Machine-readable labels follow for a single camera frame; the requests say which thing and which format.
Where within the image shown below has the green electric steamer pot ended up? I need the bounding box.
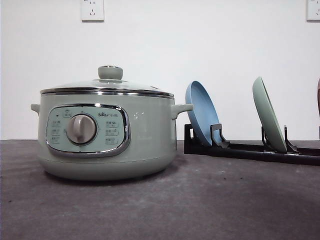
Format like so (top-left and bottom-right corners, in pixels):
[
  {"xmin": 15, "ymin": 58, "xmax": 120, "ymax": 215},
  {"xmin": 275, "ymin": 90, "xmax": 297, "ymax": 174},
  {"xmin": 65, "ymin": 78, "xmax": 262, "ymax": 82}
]
[{"xmin": 30, "ymin": 66, "xmax": 194, "ymax": 181}]

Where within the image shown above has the blue plate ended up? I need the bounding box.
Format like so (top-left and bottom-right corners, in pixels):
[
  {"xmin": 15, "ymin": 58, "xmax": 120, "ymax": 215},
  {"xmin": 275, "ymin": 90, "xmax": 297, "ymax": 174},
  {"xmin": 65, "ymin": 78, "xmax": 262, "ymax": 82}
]
[{"xmin": 185, "ymin": 80, "xmax": 220, "ymax": 146}]

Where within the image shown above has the black plate rack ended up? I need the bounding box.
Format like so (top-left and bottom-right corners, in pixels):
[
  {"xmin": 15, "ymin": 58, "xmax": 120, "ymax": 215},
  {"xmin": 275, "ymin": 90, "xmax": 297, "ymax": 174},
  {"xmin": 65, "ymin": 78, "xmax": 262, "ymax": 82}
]
[{"xmin": 184, "ymin": 123, "xmax": 320, "ymax": 166}]

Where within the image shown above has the white wall socket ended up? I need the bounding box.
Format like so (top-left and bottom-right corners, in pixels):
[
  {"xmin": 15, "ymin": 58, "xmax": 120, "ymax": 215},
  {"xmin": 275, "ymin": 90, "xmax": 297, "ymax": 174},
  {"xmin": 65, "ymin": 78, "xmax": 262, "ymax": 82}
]
[
  {"xmin": 306, "ymin": 0, "xmax": 320, "ymax": 23},
  {"xmin": 81, "ymin": 0, "xmax": 105, "ymax": 24}
]

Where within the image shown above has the white wall socket left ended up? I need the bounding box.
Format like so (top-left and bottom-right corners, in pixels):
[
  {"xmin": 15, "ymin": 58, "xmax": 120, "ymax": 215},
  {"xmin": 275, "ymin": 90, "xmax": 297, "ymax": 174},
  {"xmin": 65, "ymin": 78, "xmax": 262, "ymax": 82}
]
[{"xmin": 81, "ymin": 0, "xmax": 105, "ymax": 24}]

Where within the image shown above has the grey table cloth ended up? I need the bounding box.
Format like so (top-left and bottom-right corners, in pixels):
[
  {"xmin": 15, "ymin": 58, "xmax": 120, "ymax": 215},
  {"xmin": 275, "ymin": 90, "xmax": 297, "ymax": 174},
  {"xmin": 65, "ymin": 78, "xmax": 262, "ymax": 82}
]
[{"xmin": 0, "ymin": 139, "xmax": 320, "ymax": 240}]

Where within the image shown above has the white wall socket right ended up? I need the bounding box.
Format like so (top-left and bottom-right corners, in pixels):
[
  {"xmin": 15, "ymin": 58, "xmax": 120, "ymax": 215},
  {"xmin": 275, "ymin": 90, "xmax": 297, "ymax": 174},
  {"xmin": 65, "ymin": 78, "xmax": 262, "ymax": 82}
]
[{"xmin": 306, "ymin": 0, "xmax": 320, "ymax": 23}]

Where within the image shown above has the green plate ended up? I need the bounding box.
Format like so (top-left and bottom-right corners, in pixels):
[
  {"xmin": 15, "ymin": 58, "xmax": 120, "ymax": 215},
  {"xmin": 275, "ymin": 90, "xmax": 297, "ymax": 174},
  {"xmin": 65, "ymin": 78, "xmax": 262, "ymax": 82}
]
[{"xmin": 252, "ymin": 76, "xmax": 287, "ymax": 153}]

